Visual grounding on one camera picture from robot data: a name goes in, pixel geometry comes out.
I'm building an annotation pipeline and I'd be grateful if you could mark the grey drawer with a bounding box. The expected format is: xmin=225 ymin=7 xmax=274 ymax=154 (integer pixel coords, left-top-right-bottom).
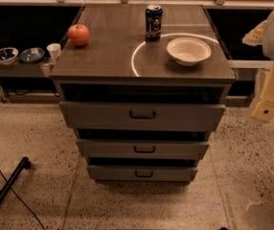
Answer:
xmin=77 ymin=139 xmax=209 ymax=159
xmin=59 ymin=101 xmax=225 ymax=131
xmin=87 ymin=165 xmax=197 ymax=182

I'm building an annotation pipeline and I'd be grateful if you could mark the grey bottom drawer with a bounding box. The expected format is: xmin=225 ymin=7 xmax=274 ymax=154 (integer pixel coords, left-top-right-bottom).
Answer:
xmin=87 ymin=165 xmax=197 ymax=182

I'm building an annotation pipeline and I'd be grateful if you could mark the grey top drawer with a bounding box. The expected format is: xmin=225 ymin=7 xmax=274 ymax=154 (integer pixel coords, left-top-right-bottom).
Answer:
xmin=59 ymin=101 xmax=225 ymax=131

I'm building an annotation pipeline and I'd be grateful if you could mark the dark blue bowl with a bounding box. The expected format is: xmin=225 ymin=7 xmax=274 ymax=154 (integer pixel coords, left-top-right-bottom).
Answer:
xmin=19 ymin=47 xmax=45 ymax=63

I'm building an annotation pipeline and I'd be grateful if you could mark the white bowl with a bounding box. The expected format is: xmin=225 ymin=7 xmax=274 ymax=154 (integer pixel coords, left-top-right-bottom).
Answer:
xmin=167 ymin=37 xmax=212 ymax=66

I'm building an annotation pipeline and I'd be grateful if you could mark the grey drawer cabinet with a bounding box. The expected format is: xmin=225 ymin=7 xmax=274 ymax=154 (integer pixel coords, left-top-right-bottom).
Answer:
xmin=49 ymin=3 xmax=237 ymax=184

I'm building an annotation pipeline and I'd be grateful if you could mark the grey side shelf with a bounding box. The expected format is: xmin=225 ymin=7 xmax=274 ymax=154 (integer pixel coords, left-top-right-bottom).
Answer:
xmin=0 ymin=58 xmax=54 ymax=78

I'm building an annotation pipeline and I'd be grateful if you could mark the white paper cup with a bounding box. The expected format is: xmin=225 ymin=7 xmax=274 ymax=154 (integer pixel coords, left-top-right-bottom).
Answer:
xmin=47 ymin=43 xmax=61 ymax=61

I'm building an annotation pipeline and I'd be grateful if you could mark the blue patterned bowl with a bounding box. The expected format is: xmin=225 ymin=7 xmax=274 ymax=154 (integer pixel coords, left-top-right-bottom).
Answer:
xmin=0 ymin=47 xmax=18 ymax=65

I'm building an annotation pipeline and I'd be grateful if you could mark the red apple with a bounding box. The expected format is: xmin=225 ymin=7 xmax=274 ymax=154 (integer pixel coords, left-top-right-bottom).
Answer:
xmin=68 ymin=24 xmax=90 ymax=47

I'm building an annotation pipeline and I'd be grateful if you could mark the grey middle drawer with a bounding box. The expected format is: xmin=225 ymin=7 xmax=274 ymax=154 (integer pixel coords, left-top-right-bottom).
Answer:
xmin=77 ymin=139 xmax=209 ymax=159

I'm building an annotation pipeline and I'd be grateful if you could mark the black floor cable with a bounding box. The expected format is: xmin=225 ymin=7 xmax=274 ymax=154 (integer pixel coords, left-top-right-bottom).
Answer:
xmin=0 ymin=149 xmax=46 ymax=230

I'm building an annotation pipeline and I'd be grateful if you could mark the blue soda can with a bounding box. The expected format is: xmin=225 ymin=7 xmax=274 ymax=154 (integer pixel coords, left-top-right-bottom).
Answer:
xmin=145 ymin=5 xmax=163 ymax=41

